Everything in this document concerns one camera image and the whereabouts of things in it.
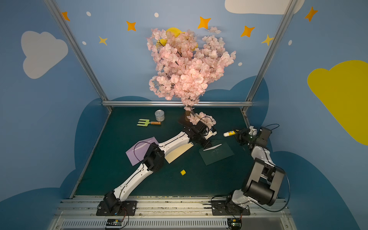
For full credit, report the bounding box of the controller board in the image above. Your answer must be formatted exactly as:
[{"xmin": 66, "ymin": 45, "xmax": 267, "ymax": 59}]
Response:
[
  {"xmin": 227, "ymin": 218, "xmax": 242, "ymax": 230},
  {"xmin": 104, "ymin": 218, "xmax": 125, "ymax": 230}
]

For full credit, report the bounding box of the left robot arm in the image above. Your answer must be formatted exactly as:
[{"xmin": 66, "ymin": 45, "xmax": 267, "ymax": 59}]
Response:
[{"xmin": 96, "ymin": 121, "xmax": 217, "ymax": 216}]

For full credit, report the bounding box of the right aluminium frame post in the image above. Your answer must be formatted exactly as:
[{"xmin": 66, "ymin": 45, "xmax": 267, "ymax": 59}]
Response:
[{"xmin": 241, "ymin": 0, "xmax": 298, "ymax": 115}]

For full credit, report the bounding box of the cream yellow envelope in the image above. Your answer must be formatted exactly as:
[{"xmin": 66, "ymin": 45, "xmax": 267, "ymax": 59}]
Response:
[{"xmin": 165, "ymin": 142, "xmax": 194, "ymax": 163}]

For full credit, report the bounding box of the back horizontal aluminium bar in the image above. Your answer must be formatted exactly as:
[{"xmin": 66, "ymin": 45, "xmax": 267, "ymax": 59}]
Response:
[{"xmin": 102, "ymin": 101, "xmax": 253, "ymax": 107}]

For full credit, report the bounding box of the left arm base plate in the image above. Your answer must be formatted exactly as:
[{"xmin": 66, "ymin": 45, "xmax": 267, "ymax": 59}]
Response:
[{"xmin": 96, "ymin": 200, "xmax": 138, "ymax": 216}]

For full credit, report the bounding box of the yellow glue stick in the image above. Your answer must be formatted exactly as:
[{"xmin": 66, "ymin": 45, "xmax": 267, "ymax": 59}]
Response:
[{"xmin": 223, "ymin": 130, "xmax": 236, "ymax": 137}]

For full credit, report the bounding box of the left aluminium frame post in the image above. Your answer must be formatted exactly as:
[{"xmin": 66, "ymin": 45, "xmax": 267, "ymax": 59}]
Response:
[{"xmin": 44, "ymin": 0, "xmax": 109, "ymax": 101}]

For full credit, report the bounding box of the dark green envelope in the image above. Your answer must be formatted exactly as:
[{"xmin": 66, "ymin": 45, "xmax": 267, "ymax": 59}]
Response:
[{"xmin": 199, "ymin": 140, "xmax": 234, "ymax": 166}]

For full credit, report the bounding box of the left controller board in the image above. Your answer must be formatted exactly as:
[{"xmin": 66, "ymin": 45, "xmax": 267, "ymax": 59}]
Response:
[{"xmin": 104, "ymin": 218, "xmax": 125, "ymax": 230}]

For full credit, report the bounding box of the purple envelope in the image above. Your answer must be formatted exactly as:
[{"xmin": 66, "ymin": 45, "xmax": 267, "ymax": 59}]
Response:
[{"xmin": 126, "ymin": 137, "xmax": 158, "ymax": 166}]

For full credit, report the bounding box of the aluminium mounting rail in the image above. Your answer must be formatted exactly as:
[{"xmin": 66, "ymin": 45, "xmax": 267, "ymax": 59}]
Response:
[{"xmin": 49, "ymin": 196, "xmax": 297, "ymax": 230}]

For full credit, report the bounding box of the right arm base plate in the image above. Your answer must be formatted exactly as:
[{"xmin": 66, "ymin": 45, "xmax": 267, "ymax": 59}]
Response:
[{"xmin": 210, "ymin": 200, "xmax": 251, "ymax": 216}]

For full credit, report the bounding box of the green toy garden fork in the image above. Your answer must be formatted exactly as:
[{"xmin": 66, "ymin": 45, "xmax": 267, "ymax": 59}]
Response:
[{"xmin": 137, "ymin": 119, "xmax": 162, "ymax": 127}]

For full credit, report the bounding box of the right controller board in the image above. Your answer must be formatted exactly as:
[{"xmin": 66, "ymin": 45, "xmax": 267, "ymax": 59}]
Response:
[{"xmin": 227, "ymin": 218, "xmax": 242, "ymax": 230}]

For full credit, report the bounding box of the pink cherry blossom tree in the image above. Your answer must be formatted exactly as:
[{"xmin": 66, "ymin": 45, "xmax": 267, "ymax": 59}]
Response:
[{"xmin": 147, "ymin": 28, "xmax": 236, "ymax": 128}]

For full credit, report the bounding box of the aluminium frame post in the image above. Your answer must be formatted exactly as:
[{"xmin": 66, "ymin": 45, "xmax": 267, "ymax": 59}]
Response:
[
  {"xmin": 241, "ymin": 0, "xmax": 298, "ymax": 115},
  {"xmin": 44, "ymin": 0, "xmax": 109, "ymax": 101}
]

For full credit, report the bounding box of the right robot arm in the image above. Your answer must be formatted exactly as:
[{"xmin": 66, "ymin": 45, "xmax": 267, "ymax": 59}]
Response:
[{"xmin": 223, "ymin": 126, "xmax": 287, "ymax": 212}]

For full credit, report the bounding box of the silver tin can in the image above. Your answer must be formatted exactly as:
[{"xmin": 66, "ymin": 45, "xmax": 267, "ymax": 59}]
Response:
[{"xmin": 154, "ymin": 109, "xmax": 165, "ymax": 122}]

